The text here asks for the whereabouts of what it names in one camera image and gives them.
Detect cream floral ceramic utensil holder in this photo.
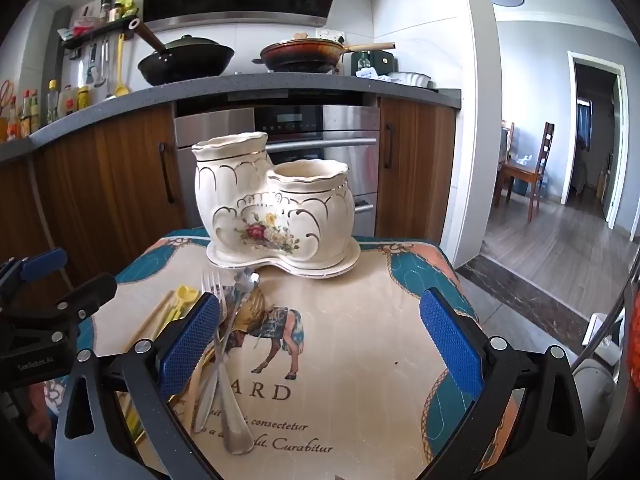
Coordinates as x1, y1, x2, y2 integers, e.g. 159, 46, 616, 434
191, 131, 362, 279

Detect yellow plastic training chopsticks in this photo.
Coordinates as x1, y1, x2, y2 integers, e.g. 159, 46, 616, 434
126, 285, 203, 441

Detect black wok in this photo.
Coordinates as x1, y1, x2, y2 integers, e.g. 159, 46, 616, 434
125, 16, 236, 87

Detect wooden cabinet door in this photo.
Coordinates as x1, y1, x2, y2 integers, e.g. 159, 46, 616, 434
375, 97, 457, 244
0, 157, 57, 286
32, 105, 190, 281

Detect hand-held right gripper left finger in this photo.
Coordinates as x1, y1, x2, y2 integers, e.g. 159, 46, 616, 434
54, 291, 223, 480

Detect dark green appliance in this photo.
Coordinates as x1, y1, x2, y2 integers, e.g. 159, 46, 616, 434
350, 50, 399, 79

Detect grey stone countertop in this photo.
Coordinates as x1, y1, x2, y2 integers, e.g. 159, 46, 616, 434
0, 72, 462, 163

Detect yellow silicone spoon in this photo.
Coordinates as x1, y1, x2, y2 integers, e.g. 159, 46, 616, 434
114, 34, 132, 100

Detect wooden dining table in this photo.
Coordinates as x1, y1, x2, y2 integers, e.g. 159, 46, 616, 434
494, 160, 547, 211

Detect wooden dining chair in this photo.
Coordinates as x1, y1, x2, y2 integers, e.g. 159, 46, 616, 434
526, 121, 557, 224
501, 120, 516, 162

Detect silver fork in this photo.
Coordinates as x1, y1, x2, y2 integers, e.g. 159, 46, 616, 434
201, 271, 254, 456

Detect printed horse tablecloth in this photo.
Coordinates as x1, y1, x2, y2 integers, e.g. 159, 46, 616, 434
42, 227, 523, 480

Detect white door frame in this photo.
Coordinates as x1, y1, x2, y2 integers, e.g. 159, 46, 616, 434
566, 51, 629, 232

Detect white round appliance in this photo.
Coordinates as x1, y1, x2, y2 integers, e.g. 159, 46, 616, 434
571, 360, 617, 444

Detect brown frying pan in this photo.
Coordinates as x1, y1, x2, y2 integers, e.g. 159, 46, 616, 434
251, 37, 397, 74

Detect steel ladle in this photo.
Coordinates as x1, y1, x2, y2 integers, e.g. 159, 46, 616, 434
94, 39, 109, 89

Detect dark wok lid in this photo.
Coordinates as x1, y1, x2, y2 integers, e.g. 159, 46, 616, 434
164, 35, 226, 53

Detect row of condiment bottles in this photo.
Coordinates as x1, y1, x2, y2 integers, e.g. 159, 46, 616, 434
0, 79, 97, 142

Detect white box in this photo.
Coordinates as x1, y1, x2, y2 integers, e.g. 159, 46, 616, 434
582, 312, 626, 367

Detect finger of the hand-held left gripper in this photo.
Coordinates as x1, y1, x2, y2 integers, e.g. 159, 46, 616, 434
0, 247, 69, 307
0, 272, 119, 334

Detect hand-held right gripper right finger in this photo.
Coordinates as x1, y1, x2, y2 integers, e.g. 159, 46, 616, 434
419, 287, 588, 480

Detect stainless built-in oven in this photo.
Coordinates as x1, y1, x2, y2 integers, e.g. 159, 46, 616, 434
174, 105, 381, 239

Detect wooden chopstick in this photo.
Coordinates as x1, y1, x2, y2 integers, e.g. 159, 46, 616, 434
135, 301, 177, 348
124, 292, 173, 353

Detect metal tube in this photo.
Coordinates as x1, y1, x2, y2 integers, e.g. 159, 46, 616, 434
574, 260, 640, 368

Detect black wall shelf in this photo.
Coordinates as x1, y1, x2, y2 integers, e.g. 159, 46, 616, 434
56, 16, 142, 52

